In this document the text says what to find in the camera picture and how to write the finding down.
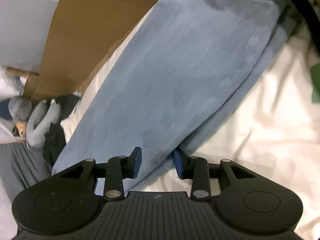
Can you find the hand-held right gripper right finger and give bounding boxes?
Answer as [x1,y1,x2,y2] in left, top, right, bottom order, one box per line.
[172,148,265,202]

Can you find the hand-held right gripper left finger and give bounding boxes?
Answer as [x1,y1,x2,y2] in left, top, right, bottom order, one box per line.
[50,147,142,202]

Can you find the light blue jeans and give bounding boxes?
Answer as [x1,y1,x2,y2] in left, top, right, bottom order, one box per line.
[51,0,298,197]

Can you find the black garment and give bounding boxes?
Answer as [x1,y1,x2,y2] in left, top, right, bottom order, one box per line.
[42,95,82,168]

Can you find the cream bear printed bed sheet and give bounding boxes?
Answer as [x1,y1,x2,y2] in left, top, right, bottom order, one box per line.
[60,12,320,240]

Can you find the grey neck pillow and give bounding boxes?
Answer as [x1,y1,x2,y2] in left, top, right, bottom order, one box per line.
[25,99,62,149]

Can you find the grey blue duvet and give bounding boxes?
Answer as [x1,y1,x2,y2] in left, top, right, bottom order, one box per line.
[0,140,54,200]

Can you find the small brown plush toy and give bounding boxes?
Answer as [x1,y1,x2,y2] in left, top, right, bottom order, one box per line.
[12,121,28,140]

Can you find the clear plastic bag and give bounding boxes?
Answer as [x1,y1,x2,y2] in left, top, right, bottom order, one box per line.
[7,96,32,121]

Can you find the flat brown cardboard sheet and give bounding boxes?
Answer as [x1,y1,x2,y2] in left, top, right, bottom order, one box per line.
[5,0,170,103]

